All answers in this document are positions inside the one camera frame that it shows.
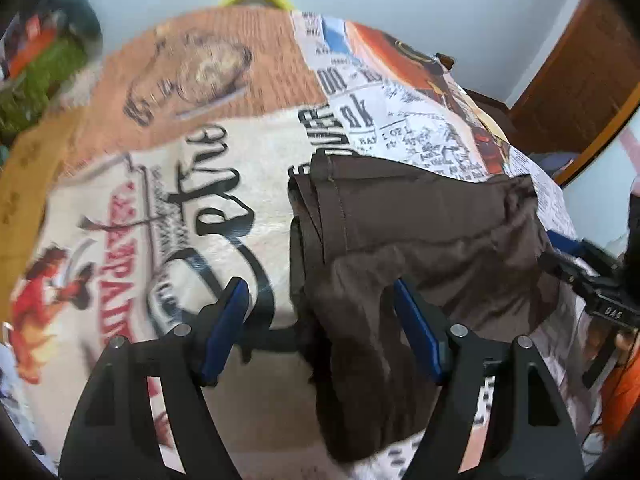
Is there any brown garment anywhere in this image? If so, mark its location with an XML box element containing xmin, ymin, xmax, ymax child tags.
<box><xmin>288</xmin><ymin>155</ymin><xmax>559</xmax><ymax>464</ymax></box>

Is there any wooden door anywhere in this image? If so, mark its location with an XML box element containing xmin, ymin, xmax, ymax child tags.
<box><xmin>510</xmin><ymin>0</ymin><xmax>639</xmax><ymax>185</ymax></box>

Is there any green patterned storage bag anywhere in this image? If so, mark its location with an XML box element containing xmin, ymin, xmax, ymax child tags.
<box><xmin>1</xmin><ymin>36</ymin><xmax>88</xmax><ymax>144</ymax></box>

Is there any orange box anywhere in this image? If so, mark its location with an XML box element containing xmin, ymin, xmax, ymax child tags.
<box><xmin>9</xmin><ymin>28</ymin><xmax>56</xmax><ymax>79</ymax></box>

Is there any wooden bed frame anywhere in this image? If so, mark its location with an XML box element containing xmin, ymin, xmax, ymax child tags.
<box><xmin>435</xmin><ymin>53</ymin><xmax>518</xmax><ymax>144</ymax></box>

